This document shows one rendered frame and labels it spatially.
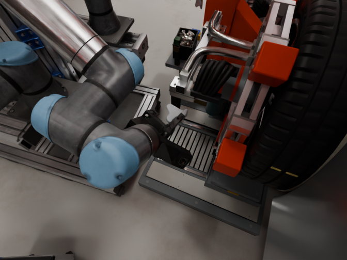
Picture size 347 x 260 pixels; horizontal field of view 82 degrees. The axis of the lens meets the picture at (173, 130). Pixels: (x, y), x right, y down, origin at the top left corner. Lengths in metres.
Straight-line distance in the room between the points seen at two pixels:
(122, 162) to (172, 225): 1.18
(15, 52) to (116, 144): 0.55
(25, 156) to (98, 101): 1.30
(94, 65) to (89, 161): 0.17
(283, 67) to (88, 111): 0.40
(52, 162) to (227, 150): 1.17
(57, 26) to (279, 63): 0.42
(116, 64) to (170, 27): 2.29
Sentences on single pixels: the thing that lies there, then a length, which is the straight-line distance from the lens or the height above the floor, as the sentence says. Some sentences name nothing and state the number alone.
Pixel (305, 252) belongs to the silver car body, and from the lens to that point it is 0.54.
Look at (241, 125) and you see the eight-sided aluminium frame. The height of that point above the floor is 0.97.
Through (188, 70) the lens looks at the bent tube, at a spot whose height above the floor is 1.01.
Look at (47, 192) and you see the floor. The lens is 1.72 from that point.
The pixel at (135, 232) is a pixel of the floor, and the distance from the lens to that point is 1.46.
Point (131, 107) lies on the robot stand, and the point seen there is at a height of 0.21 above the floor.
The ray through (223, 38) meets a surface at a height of 1.01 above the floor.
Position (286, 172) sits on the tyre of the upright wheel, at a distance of 0.64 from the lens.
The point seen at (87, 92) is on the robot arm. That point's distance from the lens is 0.37.
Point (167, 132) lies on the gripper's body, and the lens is 0.47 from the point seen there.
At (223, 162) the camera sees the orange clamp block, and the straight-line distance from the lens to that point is 0.61.
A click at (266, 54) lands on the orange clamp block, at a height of 1.15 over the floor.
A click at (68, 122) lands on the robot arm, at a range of 0.35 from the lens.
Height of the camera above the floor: 1.43
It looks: 60 degrees down
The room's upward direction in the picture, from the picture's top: straight up
